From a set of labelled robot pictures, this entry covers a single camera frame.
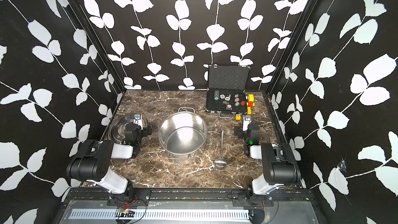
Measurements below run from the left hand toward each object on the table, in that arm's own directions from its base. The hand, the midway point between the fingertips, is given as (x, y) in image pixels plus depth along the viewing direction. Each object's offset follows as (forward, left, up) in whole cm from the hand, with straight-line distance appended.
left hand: (141, 119), depth 94 cm
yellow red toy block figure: (+15, -74, -6) cm, 76 cm away
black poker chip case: (+28, -58, 0) cm, 65 cm away
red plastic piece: (+16, -69, -6) cm, 71 cm away
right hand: (-3, -64, -1) cm, 64 cm away
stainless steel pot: (-8, -25, -6) cm, 27 cm away
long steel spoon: (-27, -47, -6) cm, 55 cm away
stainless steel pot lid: (+1, +18, -8) cm, 20 cm away
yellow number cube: (+4, -63, -6) cm, 63 cm away
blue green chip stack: (+23, -50, -4) cm, 55 cm away
